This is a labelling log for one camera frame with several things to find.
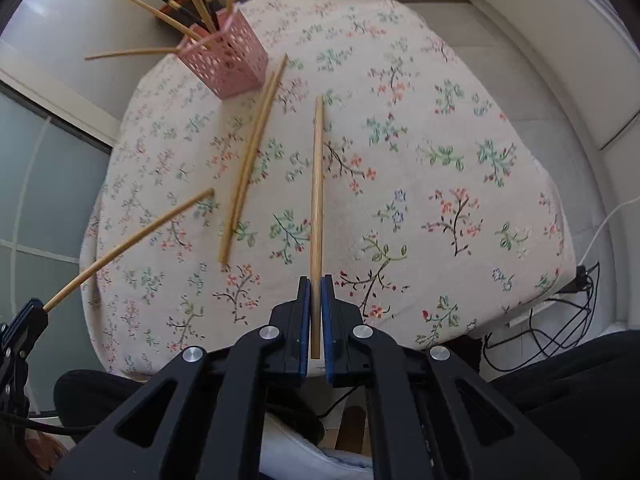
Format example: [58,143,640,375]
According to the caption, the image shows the floral tablecloth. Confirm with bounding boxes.
[80,0,576,379]

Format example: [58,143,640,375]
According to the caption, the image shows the pink perforated utensil basket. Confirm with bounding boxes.
[178,6,268,100]

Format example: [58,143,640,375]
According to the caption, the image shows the power strip with black cables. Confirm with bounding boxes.
[480,262,601,375]

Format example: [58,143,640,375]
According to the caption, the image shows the white power cable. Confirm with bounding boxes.
[577,194,640,269]

